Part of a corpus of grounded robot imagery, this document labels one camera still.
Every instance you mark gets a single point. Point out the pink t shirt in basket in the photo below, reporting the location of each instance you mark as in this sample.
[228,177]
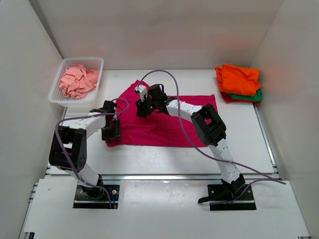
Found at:
[78,81]

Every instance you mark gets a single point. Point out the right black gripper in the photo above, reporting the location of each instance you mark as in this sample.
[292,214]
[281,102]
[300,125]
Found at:
[141,110]

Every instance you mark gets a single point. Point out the magenta t shirt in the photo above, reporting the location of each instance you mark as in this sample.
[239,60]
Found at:
[154,130]

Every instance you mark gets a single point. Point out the orange folded t shirt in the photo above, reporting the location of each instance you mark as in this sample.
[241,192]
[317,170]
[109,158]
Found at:
[237,80]

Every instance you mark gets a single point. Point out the red folded t shirt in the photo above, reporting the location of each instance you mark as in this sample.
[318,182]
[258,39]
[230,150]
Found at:
[230,100]

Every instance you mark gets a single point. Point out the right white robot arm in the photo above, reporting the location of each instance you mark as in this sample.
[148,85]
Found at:
[208,125]

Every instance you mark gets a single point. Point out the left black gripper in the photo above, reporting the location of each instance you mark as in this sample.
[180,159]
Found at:
[115,134]

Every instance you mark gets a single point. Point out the green folded t shirt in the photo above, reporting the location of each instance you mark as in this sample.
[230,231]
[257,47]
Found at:
[255,98]

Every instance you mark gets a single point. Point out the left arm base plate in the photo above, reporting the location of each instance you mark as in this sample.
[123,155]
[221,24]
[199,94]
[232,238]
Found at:
[86,198]

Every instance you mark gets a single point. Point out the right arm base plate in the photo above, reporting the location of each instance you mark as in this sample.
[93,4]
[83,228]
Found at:
[221,199]

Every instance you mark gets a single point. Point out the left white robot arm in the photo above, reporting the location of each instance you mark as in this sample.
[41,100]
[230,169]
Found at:
[69,146]

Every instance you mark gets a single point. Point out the aluminium table rail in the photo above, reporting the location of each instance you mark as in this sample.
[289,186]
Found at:
[168,177]

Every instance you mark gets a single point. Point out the white plastic basket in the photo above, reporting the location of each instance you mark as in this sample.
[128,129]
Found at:
[56,95]

